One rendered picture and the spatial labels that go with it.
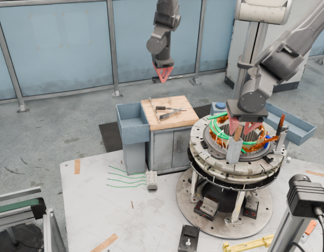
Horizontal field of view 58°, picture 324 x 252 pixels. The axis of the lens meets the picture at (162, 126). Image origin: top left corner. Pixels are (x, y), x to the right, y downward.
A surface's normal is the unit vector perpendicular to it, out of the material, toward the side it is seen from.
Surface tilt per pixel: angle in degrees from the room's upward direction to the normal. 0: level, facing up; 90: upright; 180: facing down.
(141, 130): 90
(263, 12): 104
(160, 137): 90
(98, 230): 0
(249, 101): 93
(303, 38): 75
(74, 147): 0
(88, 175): 0
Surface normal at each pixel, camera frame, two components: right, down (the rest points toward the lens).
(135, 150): 0.25, 0.58
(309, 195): 0.03, -0.80
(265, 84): 0.47, -0.51
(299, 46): -0.13, 0.36
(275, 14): -0.29, 0.74
